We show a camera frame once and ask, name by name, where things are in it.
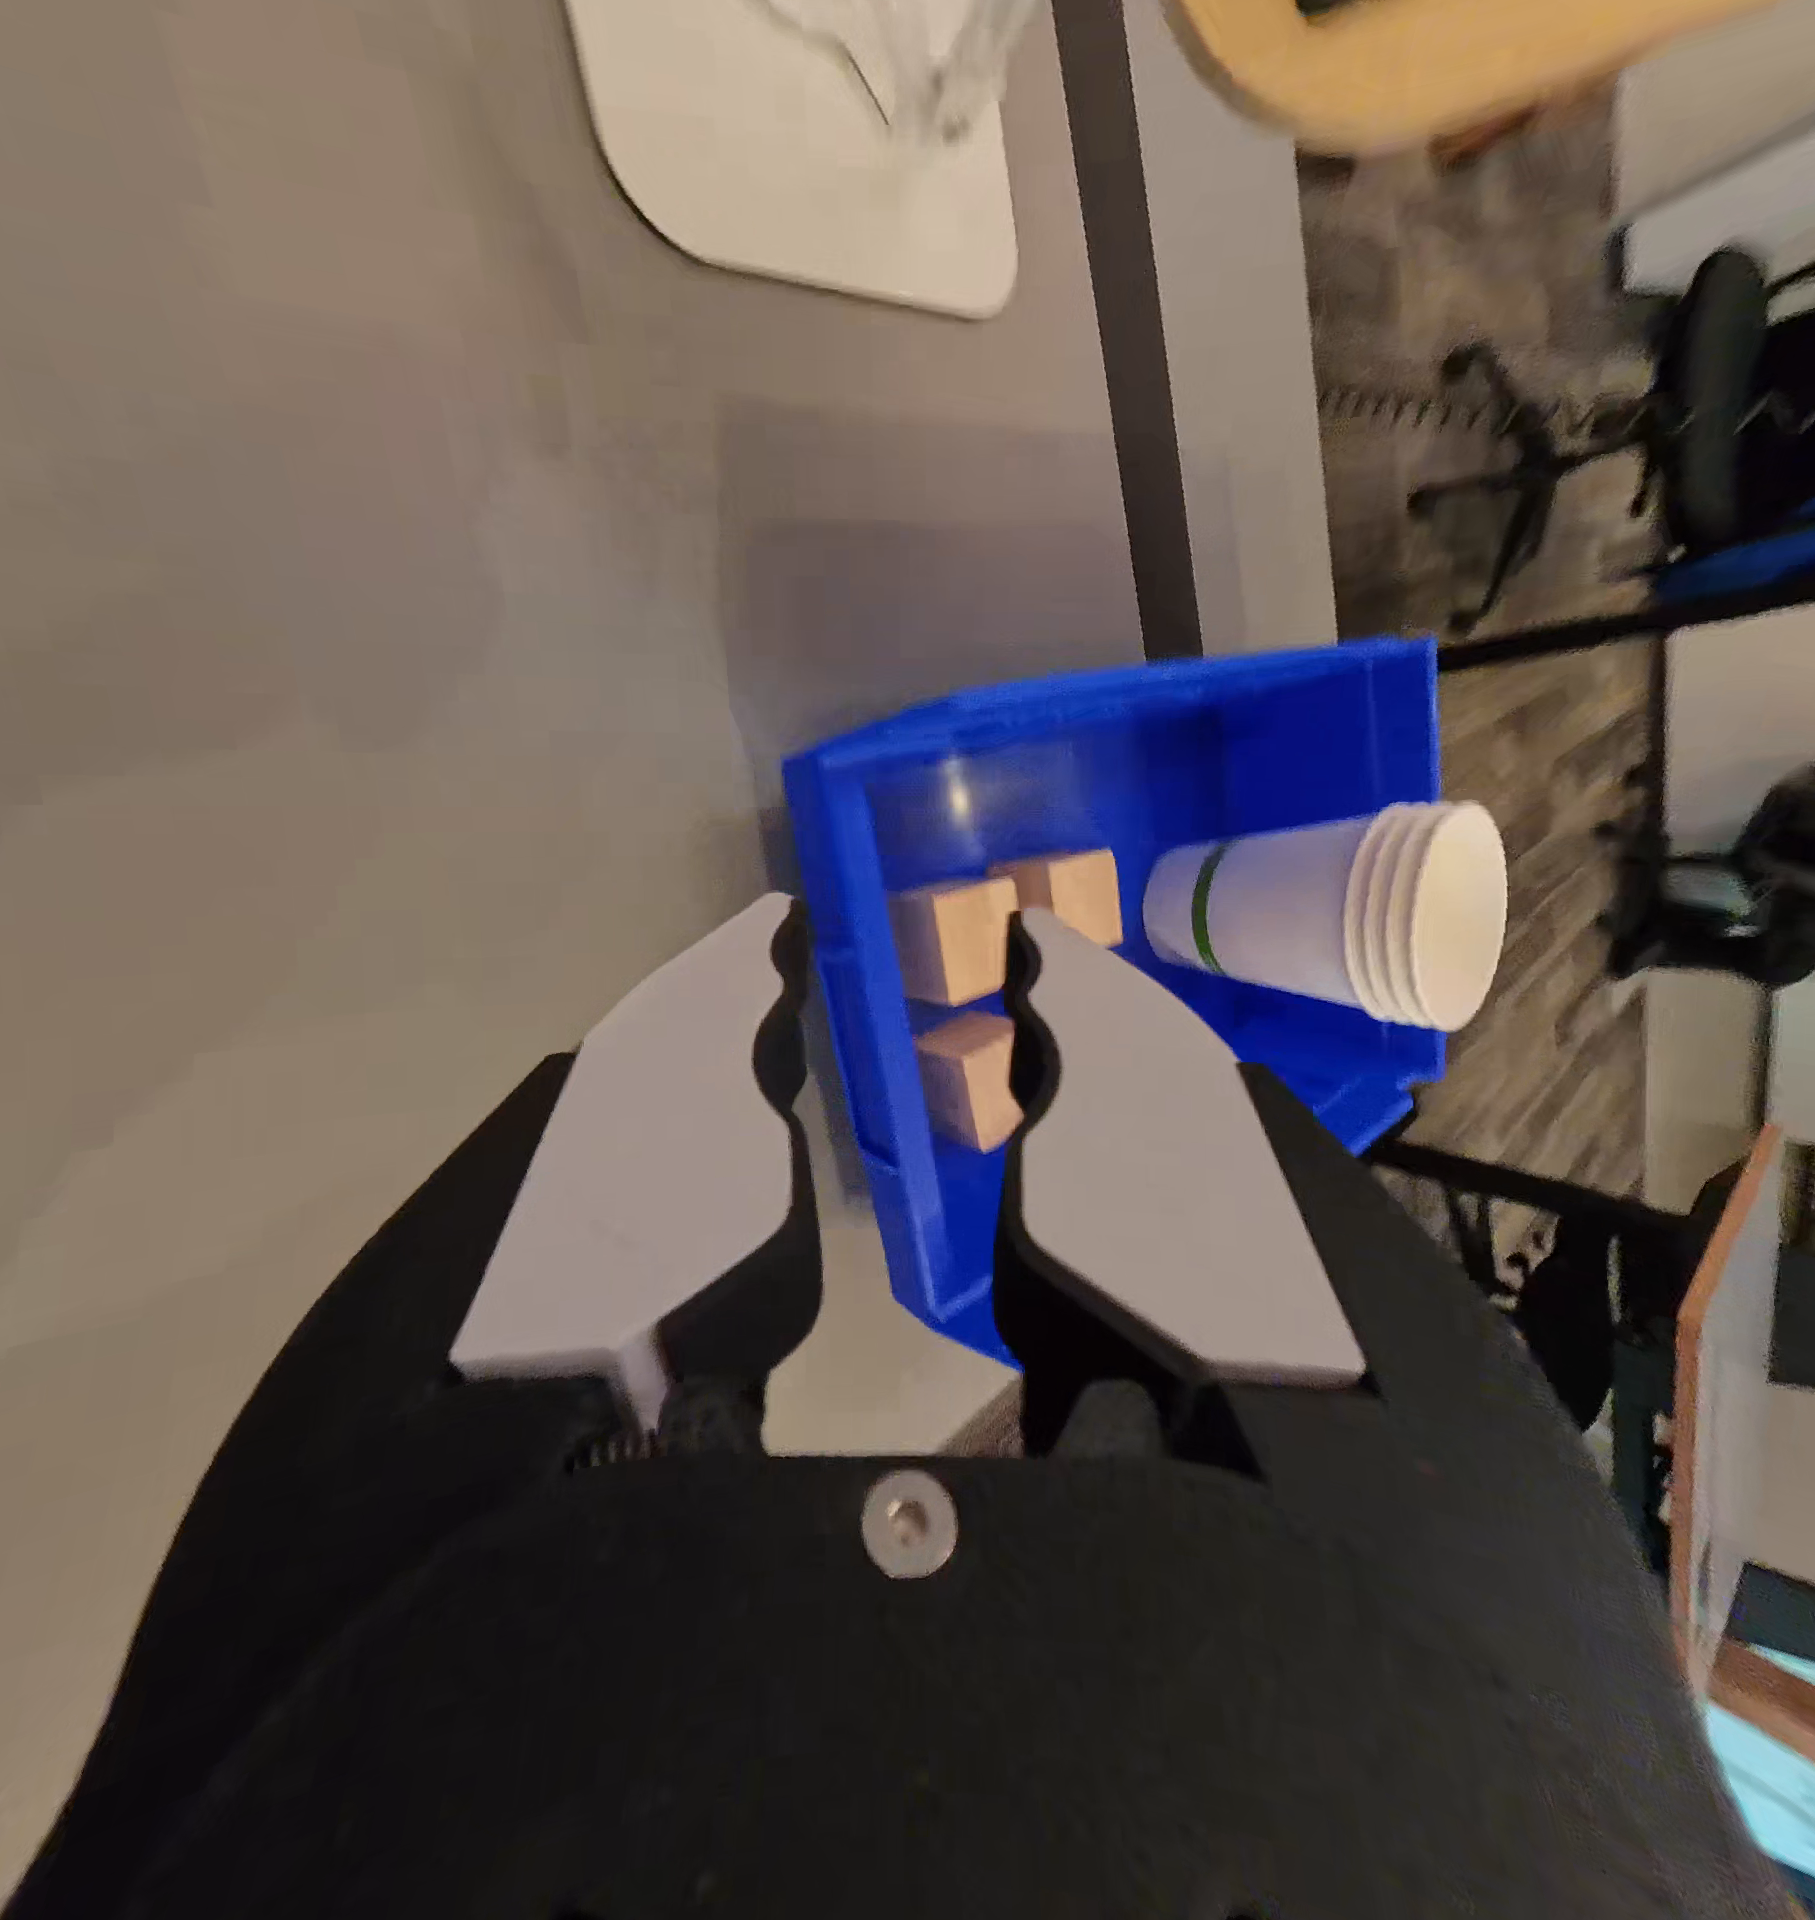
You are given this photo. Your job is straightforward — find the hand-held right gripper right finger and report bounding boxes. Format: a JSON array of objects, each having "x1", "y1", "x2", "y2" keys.
[{"x1": 998, "y1": 907, "x2": 1372, "y2": 1457}]

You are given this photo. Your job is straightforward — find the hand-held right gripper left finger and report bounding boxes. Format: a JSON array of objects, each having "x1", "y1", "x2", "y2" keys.
[{"x1": 451, "y1": 890, "x2": 825, "y2": 1457}]

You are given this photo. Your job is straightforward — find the wooden cube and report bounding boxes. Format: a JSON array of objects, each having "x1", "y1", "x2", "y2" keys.
[
  {"x1": 891, "y1": 876, "x2": 1022, "y2": 1008},
  {"x1": 990, "y1": 853, "x2": 1120, "y2": 950},
  {"x1": 919, "y1": 1010, "x2": 1022, "y2": 1154}
]

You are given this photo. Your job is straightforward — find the white paper cup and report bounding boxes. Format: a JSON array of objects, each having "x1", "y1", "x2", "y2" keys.
[
  {"x1": 1141, "y1": 823, "x2": 1379, "y2": 1010},
  {"x1": 1405, "y1": 800, "x2": 1510, "y2": 1038},
  {"x1": 1379, "y1": 811, "x2": 1434, "y2": 1028},
  {"x1": 1357, "y1": 817, "x2": 1406, "y2": 1020}
]

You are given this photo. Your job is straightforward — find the blue plastic bin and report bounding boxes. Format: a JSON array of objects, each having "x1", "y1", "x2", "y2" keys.
[{"x1": 779, "y1": 639, "x2": 1448, "y2": 1373}]

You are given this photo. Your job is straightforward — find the grey desk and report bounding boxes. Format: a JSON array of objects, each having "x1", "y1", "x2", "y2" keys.
[{"x1": 0, "y1": 0, "x2": 1345, "y2": 1920}]

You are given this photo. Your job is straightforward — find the black office chair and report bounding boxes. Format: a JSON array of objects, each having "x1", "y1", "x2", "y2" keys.
[{"x1": 1409, "y1": 238, "x2": 1785, "y2": 633}]

